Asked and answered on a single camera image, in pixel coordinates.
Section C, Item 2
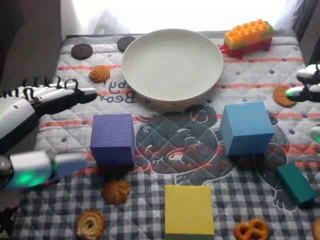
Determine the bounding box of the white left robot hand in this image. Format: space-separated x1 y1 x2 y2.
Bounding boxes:
0 76 99 190

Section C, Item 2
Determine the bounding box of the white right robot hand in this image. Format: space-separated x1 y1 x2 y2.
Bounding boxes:
285 61 320 145

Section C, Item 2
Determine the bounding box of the blue cube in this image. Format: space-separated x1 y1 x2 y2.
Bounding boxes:
219 101 275 157

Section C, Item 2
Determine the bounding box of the purple cube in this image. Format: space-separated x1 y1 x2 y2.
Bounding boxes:
89 113 136 169

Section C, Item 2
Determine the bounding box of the white round plate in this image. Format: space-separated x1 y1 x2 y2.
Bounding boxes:
121 29 224 101

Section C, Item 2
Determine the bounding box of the yellow foam block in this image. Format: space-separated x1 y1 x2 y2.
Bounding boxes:
164 185 215 240

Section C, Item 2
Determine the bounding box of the round brown biscuit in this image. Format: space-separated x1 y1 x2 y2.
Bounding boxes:
272 85 297 108

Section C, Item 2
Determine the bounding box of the dark curtain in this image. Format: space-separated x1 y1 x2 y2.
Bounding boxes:
0 0 63 85
273 0 320 66

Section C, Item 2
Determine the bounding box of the toy brick wagon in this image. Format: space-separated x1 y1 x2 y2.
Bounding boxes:
219 18 276 60

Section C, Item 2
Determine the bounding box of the chocolate sandwich cookie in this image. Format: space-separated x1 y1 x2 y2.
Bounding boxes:
71 43 94 60
117 36 137 53

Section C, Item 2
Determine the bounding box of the orange swirl cookie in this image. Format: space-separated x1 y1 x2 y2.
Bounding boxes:
89 64 111 83

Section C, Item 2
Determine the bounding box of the teal rectangular block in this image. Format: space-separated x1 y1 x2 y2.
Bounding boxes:
274 161 318 207

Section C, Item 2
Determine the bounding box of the golden rosette cookie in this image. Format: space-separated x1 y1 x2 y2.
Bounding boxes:
101 177 132 206

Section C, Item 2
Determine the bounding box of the grey quilt with bear print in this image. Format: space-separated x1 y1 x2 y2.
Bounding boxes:
9 31 320 240

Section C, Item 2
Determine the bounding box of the plain butter cookie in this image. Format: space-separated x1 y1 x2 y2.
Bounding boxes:
311 217 320 240

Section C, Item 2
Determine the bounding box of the pretzel shaped cookie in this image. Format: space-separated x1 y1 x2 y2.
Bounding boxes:
233 218 270 240

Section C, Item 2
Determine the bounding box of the ring butter cookie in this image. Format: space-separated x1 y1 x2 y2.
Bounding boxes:
76 209 106 240

